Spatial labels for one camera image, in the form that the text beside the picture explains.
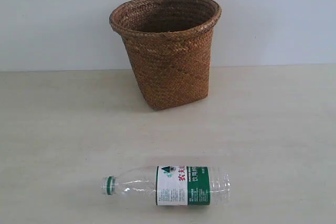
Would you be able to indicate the brown woven wicker basket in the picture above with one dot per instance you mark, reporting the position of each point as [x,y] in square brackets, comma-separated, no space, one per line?
[168,43]

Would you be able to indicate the clear plastic water bottle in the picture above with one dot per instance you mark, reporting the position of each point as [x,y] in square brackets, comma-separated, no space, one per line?
[170,185]

